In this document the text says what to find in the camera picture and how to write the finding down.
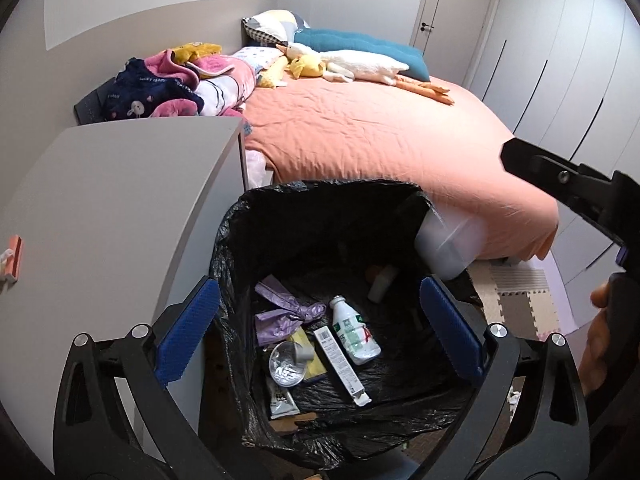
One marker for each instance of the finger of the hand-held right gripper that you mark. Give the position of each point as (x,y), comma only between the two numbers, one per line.
(550,172)
(621,256)

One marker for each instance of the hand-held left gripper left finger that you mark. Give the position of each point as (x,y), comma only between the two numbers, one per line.
(187,330)

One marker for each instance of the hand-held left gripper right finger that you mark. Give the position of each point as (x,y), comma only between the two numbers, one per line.
(452,330)

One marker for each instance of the translucent white container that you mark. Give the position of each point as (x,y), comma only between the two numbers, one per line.
(445,250)

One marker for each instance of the black-lined trash bin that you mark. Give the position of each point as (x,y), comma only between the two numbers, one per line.
(400,395)

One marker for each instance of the purple plastic bag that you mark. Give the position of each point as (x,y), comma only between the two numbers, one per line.
(285,317)

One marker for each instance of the white plastic drink bottle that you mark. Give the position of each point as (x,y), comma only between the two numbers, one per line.
(350,330)

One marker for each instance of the clear plastic cup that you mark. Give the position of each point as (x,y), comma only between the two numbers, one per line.
(286,367)

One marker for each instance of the grey tape roll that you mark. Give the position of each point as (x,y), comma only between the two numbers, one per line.
(304,355)

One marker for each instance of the white long carton box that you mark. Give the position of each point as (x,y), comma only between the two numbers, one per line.
(336,365)

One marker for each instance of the yellow wrapper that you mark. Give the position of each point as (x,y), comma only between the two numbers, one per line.
(316,372)

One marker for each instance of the person's right hand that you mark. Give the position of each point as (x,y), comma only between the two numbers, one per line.
(595,350)

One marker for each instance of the foam puzzle floor mats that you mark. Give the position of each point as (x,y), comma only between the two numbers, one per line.
(525,305)

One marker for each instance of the small white bottle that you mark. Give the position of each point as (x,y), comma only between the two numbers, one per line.
(381,285)

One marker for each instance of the white paper scrap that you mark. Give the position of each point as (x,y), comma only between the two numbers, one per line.
(513,398)

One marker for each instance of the white wardrobe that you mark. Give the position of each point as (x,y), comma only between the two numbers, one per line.
(550,60)

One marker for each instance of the silver packet with black print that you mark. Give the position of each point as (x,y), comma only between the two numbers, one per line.
(282,402)

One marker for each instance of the bed with orange sheet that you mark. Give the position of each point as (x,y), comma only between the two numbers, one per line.
(375,135)

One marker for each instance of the beige room door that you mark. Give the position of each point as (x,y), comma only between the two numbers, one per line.
(460,5)

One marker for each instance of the white goose plush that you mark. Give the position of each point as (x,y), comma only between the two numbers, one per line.
(360,62)

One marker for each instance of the teal pillow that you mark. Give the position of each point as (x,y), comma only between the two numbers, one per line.
(360,40)

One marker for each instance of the navy printed blanket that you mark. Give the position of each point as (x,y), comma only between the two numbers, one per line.
(145,90)

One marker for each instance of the pink and white blanket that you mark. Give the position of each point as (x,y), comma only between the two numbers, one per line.
(220,75)

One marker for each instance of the yellow duck plush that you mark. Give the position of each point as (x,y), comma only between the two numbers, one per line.
(306,66)

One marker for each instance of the yellow plush toy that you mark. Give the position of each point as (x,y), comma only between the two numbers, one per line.
(272,75)

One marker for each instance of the yellow plush cloth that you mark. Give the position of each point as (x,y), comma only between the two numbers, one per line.
(192,52)

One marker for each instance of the white dotted pillow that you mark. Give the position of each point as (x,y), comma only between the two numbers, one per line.
(252,57)

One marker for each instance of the patchwork checkered pillow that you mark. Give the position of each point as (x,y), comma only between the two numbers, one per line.
(272,27)

